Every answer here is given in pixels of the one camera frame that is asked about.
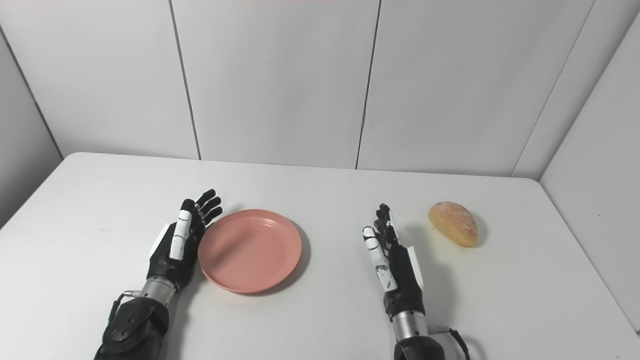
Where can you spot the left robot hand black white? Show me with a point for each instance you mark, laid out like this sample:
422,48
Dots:
167,255

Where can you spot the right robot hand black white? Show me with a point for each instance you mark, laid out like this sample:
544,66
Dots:
402,272

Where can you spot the bread roll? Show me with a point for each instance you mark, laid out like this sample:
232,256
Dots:
454,222

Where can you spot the pink plate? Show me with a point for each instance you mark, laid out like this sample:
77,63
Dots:
250,250

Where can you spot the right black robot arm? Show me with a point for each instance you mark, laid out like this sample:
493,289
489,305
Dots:
415,340

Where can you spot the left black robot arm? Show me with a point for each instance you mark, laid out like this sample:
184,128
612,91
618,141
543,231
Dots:
132,325

